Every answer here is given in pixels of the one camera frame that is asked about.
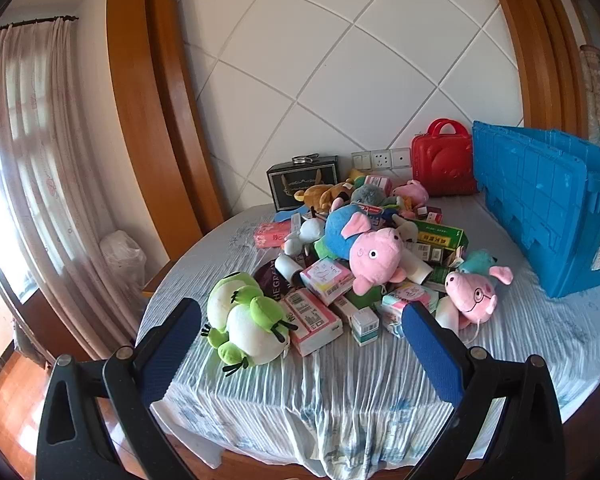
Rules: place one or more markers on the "wooden wall frame post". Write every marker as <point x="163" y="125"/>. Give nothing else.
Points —
<point x="145" y="110"/>
<point x="540" y="50"/>

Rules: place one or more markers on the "pink pig plush with glasses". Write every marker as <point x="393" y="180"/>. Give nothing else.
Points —
<point x="470" y="295"/>

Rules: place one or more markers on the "maroon knit hat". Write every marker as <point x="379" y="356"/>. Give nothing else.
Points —
<point x="270" y="280"/>

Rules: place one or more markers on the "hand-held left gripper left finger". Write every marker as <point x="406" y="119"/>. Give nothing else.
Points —
<point x="172" y="347"/>

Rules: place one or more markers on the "large pink white box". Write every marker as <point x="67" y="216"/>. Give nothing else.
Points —
<point x="310" y="322"/>

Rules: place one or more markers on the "grey plush toy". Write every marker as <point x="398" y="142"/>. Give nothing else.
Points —
<point x="370" y="194"/>

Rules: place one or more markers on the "white plush toy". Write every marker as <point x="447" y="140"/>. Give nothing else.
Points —
<point x="307" y="232"/>

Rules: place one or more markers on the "green frog plush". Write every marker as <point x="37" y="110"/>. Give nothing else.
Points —
<point x="250" y="325"/>

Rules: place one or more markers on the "pink white carton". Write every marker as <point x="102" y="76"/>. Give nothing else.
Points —
<point x="380" y="182"/>

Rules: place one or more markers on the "yellow green item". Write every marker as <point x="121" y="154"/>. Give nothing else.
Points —
<point x="358" y="176"/>

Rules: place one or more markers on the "rolled patterned fabric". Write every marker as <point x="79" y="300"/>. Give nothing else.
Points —
<point x="597" y="95"/>

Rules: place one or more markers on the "slim pink white box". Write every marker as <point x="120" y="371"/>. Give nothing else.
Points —
<point x="345" y="307"/>

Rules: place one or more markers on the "round wooden desktop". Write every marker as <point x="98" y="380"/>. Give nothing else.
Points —
<point x="597" y="410"/>

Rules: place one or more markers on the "brown dog plush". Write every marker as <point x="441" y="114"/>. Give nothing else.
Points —
<point x="320" y="195"/>

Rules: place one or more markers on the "long green medicine box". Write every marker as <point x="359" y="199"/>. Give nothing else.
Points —
<point x="437" y="235"/>

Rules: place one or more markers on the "blue plastic crate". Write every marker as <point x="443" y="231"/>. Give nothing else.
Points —
<point x="540" y="200"/>

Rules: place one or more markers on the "pink white square box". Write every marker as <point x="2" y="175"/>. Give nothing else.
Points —
<point x="325" y="277"/>

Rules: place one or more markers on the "white printed box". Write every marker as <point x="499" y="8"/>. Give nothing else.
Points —
<point x="432" y="254"/>

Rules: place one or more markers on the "pink soft pack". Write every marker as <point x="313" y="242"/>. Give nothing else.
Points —
<point x="270" y="235"/>

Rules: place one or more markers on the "small red white box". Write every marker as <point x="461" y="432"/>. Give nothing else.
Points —
<point x="433" y="216"/>

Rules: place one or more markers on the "red toy suitcase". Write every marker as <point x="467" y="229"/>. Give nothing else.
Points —
<point x="442" y="165"/>

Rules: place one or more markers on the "small white green medicine box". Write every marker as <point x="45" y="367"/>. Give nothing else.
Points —
<point x="365" y="327"/>

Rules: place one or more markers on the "pink pig plush blue body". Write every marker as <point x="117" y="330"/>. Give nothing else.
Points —
<point x="375" y="255"/>

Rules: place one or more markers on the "black gift box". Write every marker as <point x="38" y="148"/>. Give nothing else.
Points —
<point x="290" y="185"/>

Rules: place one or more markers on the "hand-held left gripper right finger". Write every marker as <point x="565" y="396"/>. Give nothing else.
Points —
<point x="430" y="347"/>

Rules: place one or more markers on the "clear plastic bag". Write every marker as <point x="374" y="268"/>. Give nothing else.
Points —
<point x="122" y="260"/>

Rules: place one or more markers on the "dark curtain rod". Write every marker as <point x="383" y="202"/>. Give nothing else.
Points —
<point x="35" y="22"/>

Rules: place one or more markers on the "pale pink curtain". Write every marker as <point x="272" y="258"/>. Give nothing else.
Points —
<point x="40" y="160"/>

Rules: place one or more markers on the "blue flat piece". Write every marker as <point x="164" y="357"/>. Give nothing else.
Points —
<point x="285" y="216"/>

